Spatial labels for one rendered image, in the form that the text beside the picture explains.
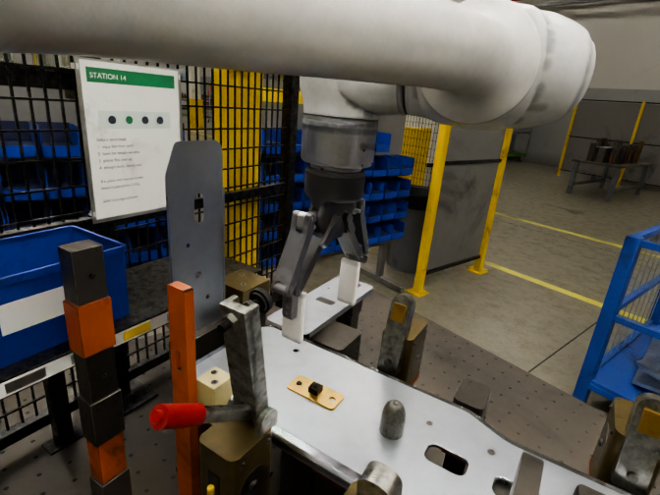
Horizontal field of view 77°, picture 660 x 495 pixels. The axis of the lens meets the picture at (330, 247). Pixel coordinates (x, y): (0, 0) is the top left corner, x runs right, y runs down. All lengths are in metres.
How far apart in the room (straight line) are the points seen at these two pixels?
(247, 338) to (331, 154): 0.22
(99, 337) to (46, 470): 0.41
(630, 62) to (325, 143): 14.77
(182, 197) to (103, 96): 0.31
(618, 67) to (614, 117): 2.76
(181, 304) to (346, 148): 0.26
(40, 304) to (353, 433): 0.48
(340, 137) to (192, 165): 0.31
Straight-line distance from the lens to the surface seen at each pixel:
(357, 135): 0.47
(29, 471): 1.07
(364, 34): 0.25
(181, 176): 0.69
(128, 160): 0.97
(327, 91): 0.47
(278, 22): 0.22
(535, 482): 0.34
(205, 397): 0.59
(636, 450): 0.69
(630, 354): 3.03
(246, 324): 0.42
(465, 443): 0.64
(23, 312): 0.73
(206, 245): 0.75
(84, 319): 0.69
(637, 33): 15.25
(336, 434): 0.60
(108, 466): 0.86
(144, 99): 0.98
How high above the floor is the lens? 1.42
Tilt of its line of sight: 20 degrees down
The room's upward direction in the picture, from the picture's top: 5 degrees clockwise
